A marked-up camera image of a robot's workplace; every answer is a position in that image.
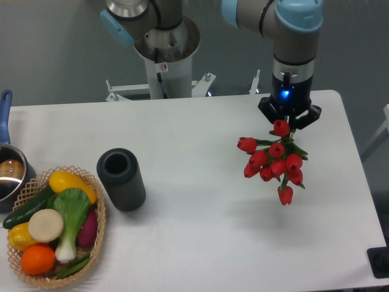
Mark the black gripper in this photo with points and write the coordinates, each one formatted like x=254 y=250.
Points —
x=291 y=91

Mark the red tulip bouquet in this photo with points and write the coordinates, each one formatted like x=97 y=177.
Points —
x=279 y=159

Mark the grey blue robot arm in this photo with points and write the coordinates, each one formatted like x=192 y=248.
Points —
x=292 y=26

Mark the white furniture part right edge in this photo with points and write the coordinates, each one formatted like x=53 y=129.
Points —
x=377 y=138

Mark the black device at table edge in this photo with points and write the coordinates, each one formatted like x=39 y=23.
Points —
x=378 y=259

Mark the dark grey ribbed vase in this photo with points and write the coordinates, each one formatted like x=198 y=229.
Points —
x=119 y=172

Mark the green bok choy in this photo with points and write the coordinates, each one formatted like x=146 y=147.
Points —
x=73 y=206

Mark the woven wicker basket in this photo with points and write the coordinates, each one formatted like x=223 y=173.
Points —
x=49 y=280

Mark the beige round mushroom cap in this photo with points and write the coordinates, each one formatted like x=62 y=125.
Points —
x=45 y=225

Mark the green bean pod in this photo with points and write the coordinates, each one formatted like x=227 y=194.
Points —
x=73 y=268

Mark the green cucumber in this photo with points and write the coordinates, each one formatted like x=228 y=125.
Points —
x=24 y=213

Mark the orange fruit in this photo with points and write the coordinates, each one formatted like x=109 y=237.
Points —
x=37 y=259

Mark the yellow bell pepper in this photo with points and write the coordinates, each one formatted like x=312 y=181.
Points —
x=20 y=238

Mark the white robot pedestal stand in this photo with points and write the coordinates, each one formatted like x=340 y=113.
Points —
x=167 y=56

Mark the blue handled saucepan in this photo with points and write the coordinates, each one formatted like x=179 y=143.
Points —
x=16 y=171

